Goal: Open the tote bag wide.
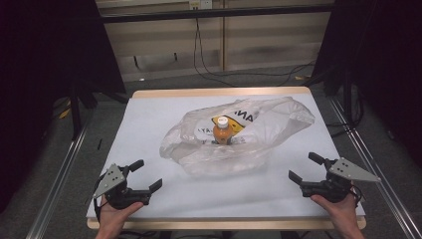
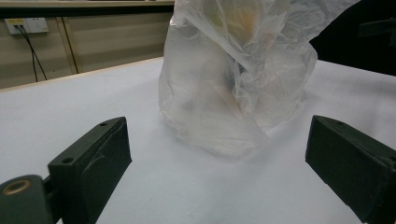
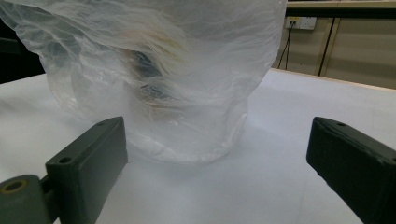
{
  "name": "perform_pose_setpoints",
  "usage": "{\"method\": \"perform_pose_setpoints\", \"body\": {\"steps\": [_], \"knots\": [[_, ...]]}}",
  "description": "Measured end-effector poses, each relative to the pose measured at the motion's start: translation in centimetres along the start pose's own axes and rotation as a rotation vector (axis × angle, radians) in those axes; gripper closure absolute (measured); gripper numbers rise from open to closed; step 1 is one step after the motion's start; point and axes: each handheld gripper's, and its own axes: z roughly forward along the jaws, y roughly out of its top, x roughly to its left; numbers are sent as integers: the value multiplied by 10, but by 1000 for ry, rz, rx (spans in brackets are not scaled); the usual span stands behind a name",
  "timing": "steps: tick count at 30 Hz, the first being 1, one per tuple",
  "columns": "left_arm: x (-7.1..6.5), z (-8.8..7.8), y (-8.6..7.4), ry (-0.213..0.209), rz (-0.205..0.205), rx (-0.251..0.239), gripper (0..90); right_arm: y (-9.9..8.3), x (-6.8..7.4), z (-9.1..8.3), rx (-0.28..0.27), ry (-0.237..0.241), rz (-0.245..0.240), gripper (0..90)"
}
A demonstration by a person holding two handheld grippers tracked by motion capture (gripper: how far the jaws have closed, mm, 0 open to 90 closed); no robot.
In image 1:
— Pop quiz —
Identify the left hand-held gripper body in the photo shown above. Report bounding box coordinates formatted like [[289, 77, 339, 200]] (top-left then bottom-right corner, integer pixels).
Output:
[[93, 163, 152, 210]]

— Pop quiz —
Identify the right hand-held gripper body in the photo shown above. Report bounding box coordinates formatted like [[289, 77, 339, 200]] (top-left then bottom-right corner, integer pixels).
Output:
[[300, 157, 382, 204]]

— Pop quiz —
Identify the clear plastic bag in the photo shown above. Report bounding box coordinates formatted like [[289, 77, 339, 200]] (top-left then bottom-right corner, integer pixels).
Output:
[[158, 96, 317, 177]]

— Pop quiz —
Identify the orange juice bottle white cap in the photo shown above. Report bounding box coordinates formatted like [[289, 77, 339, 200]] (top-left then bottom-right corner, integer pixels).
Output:
[[212, 115, 234, 146]]

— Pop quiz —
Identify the person's left hand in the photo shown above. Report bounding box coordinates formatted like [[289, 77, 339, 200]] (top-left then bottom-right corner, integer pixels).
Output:
[[97, 194, 145, 233]]

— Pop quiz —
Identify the person's right hand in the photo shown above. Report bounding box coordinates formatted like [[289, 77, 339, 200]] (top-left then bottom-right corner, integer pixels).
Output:
[[310, 193, 362, 231]]

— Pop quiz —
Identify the white table cover sheet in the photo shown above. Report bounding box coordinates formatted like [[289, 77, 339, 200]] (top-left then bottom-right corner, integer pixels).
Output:
[[86, 93, 366, 220]]

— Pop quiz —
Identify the black metal stand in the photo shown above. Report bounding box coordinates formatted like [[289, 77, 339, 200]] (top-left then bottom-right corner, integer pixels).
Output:
[[68, 81, 128, 142], [322, 66, 364, 133]]

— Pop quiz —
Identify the wooden table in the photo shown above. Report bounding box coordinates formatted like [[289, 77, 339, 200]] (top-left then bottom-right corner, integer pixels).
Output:
[[86, 86, 368, 239]]

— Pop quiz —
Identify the black curtain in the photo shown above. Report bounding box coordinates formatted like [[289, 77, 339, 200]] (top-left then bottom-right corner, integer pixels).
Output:
[[311, 0, 422, 168], [0, 0, 127, 214]]

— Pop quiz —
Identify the black horizontal bar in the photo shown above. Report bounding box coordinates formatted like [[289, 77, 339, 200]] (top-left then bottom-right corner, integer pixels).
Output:
[[99, 3, 334, 24]]

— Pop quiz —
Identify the left hand-held gripper cable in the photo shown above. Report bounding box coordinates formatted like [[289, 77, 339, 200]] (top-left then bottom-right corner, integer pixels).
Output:
[[92, 172, 108, 223]]

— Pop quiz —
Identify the hand-held gripper cable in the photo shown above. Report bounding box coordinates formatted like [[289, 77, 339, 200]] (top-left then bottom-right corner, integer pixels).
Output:
[[92, 172, 108, 223], [349, 182, 365, 204]]

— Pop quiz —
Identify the right hand-held gripper cable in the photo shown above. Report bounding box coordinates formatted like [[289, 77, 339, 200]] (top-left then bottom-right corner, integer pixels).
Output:
[[349, 182, 365, 204]]

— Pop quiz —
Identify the black floor cable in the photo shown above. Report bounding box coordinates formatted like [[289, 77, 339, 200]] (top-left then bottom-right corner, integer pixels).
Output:
[[325, 120, 357, 139]]

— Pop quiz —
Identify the aluminium floor rail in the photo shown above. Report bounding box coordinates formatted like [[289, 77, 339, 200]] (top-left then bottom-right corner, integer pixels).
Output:
[[327, 96, 422, 239], [25, 120, 92, 239]]

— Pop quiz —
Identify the black hanging cable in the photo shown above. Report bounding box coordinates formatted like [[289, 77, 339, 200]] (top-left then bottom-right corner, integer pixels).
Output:
[[192, 18, 237, 89], [196, 18, 317, 88]]

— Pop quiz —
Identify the wall power socket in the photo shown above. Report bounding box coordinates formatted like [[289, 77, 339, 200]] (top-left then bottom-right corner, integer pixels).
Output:
[[188, 0, 213, 11]]

